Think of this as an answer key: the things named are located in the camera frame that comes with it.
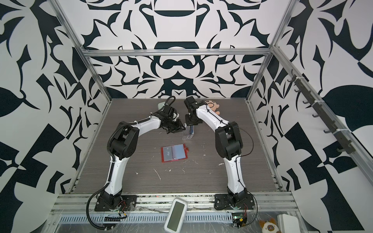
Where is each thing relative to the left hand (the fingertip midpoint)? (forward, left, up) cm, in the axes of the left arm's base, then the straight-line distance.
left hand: (186, 126), depth 99 cm
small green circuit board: (-50, -24, -5) cm, 55 cm away
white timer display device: (-49, +6, 0) cm, 50 cm away
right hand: (+1, -4, +4) cm, 6 cm away
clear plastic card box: (-5, -1, -1) cm, 5 cm away
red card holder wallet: (-16, +8, -5) cm, 19 cm away
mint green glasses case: (+21, +18, -1) cm, 28 cm away
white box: (-54, -44, 0) cm, 70 cm away
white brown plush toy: (-54, -36, -1) cm, 65 cm away
